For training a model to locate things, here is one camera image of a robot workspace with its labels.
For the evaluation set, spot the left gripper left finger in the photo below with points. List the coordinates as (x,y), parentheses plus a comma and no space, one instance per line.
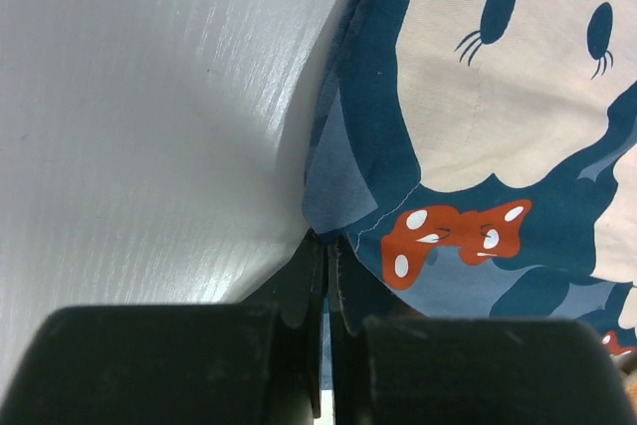
(294,295)

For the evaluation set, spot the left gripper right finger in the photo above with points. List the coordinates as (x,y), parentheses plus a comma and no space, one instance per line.
(354,294)

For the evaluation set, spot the blue cartoon placemat cloth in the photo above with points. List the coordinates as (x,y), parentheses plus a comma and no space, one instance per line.
(480,157)

